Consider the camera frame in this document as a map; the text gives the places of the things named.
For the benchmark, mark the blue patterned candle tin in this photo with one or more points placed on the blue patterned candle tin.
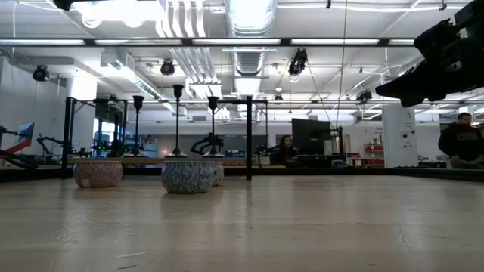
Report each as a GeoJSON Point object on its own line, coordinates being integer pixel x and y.
{"type": "Point", "coordinates": [187, 177]}

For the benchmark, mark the pink patterned candle tin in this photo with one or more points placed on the pink patterned candle tin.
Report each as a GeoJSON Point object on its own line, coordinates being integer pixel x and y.
{"type": "Point", "coordinates": [97, 174]}

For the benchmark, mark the tall black candlestick holder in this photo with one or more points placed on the tall black candlestick holder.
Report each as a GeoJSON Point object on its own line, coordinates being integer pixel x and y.
{"type": "Point", "coordinates": [178, 90]}

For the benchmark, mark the black upright divider post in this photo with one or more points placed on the black upright divider post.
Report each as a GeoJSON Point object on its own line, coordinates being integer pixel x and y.
{"type": "Point", "coordinates": [249, 143]}

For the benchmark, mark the black background robot arm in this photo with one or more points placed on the black background robot arm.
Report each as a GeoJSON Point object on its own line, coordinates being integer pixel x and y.
{"type": "Point", "coordinates": [215, 141]}

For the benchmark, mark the raised wooden shelf board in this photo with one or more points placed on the raised wooden shelf board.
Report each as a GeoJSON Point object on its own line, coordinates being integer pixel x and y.
{"type": "Point", "coordinates": [147, 161]}

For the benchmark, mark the short black candlestick holder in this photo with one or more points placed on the short black candlestick holder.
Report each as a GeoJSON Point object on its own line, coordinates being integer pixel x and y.
{"type": "Point", "coordinates": [138, 102]}

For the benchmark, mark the grey patterned candle tin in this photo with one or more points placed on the grey patterned candle tin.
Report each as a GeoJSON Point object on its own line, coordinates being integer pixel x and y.
{"type": "Point", "coordinates": [218, 174]}

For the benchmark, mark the blue background monitor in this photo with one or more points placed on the blue background monitor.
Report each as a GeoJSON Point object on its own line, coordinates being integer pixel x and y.
{"type": "Point", "coordinates": [25, 132]}

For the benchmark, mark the black aluminium table frame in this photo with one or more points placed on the black aluminium table frame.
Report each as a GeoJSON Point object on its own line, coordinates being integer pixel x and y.
{"type": "Point", "coordinates": [67, 132]}

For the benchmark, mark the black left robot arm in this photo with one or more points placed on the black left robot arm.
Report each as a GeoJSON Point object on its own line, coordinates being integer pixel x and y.
{"type": "Point", "coordinates": [63, 4]}

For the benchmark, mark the black ceiling spotlight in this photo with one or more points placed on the black ceiling spotlight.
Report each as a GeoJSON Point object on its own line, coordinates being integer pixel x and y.
{"type": "Point", "coordinates": [167, 68]}
{"type": "Point", "coordinates": [298, 62]}
{"type": "Point", "coordinates": [365, 96]}
{"type": "Point", "coordinates": [40, 73]}

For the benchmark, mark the silver ventilation duct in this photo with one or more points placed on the silver ventilation duct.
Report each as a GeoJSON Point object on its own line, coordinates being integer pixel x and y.
{"type": "Point", "coordinates": [249, 22]}

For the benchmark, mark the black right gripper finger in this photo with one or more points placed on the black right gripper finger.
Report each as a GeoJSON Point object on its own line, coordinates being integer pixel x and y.
{"type": "Point", "coordinates": [412, 85]}

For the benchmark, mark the black crossbar with light strips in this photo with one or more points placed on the black crossbar with light strips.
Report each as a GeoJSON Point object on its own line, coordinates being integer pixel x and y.
{"type": "Point", "coordinates": [185, 42]}

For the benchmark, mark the person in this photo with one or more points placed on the person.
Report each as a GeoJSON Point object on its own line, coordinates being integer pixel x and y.
{"type": "Point", "coordinates": [284, 151]}
{"type": "Point", "coordinates": [461, 141]}

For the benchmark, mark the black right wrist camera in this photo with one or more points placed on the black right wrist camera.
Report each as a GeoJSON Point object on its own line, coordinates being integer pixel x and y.
{"type": "Point", "coordinates": [438, 38]}

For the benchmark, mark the black computer monitor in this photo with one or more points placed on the black computer monitor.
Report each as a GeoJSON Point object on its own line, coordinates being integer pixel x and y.
{"type": "Point", "coordinates": [310, 136]}

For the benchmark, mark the white round pillar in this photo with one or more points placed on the white round pillar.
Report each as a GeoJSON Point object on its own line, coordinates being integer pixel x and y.
{"type": "Point", "coordinates": [400, 128]}

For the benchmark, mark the medium black candlestick holder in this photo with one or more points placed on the medium black candlestick holder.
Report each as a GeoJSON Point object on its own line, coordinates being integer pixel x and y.
{"type": "Point", "coordinates": [213, 102]}

